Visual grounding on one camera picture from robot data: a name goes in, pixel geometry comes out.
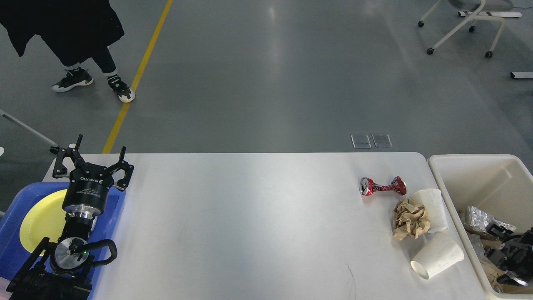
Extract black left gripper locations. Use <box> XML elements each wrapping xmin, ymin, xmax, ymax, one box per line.
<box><xmin>52</xmin><ymin>135</ymin><xmax>134</xmax><ymax>218</ymax></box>

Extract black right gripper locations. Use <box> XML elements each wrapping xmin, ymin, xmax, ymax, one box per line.
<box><xmin>485</xmin><ymin>222</ymin><xmax>533</xmax><ymax>287</ymax></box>

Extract foil tray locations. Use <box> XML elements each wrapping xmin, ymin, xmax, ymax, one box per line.
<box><xmin>468</xmin><ymin>233</ymin><xmax>490</xmax><ymax>262</ymax></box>
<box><xmin>457</xmin><ymin>206</ymin><xmax>517</xmax><ymax>240</ymax></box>

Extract yellow-green plastic plate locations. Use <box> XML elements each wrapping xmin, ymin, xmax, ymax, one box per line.
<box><xmin>19</xmin><ymin>189</ymin><xmax>70</xmax><ymax>253</ymax></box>

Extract white paper cup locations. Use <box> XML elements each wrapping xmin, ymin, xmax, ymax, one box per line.
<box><xmin>409</xmin><ymin>188</ymin><xmax>448</xmax><ymax>234</ymax></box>
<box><xmin>411</xmin><ymin>232</ymin><xmax>464</xmax><ymax>280</ymax></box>

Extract small brown paper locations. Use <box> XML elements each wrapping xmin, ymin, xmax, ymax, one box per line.
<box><xmin>392</xmin><ymin>199</ymin><xmax>431</xmax><ymax>240</ymax></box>

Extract brown paper ball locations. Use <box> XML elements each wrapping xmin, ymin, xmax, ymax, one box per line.
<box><xmin>480</xmin><ymin>260</ymin><xmax>505</xmax><ymax>293</ymax></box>

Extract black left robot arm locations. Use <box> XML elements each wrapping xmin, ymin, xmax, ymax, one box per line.
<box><xmin>6</xmin><ymin>135</ymin><xmax>134</xmax><ymax>300</ymax></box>

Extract cream plastic bin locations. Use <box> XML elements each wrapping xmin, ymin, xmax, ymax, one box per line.
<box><xmin>428</xmin><ymin>154</ymin><xmax>533</xmax><ymax>300</ymax></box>

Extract white paper cup upright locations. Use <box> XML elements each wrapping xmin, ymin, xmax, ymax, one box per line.
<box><xmin>409</xmin><ymin>188</ymin><xmax>448</xmax><ymax>234</ymax></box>

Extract white chair leg left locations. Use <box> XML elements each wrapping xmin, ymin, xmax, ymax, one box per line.
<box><xmin>0</xmin><ymin>110</ymin><xmax>58</xmax><ymax>154</ymax></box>

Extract blue plastic tray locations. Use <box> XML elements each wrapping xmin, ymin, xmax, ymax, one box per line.
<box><xmin>1</xmin><ymin>182</ymin><xmax>125</xmax><ymax>300</ymax></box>

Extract crushed red soda can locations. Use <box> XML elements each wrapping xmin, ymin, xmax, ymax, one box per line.
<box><xmin>359</xmin><ymin>176</ymin><xmax>408</xmax><ymax>196</ymax></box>

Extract person in black coat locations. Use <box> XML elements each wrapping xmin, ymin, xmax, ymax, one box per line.
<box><xmin>0</xmin><ymin>0</ymin><xmax>135</xmax><ymax>103</ymax></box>

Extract white bar on floor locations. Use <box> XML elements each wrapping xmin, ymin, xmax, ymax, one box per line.
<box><xmin>510</xmin><ymin>71</ymin><xmax>533</xmax><ymax>80</ymax></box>

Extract floor outlet plates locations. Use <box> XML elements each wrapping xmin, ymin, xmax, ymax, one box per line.
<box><xmin>351</xmin><ymin>134</ymin><xmax>394</xmax><ymax>149</ymax></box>

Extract white office chair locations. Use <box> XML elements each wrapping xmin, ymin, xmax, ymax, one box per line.
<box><xmin>416</xmin><ymin>0</ymin><xmax>523</xmax><ymax>59</ymax></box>

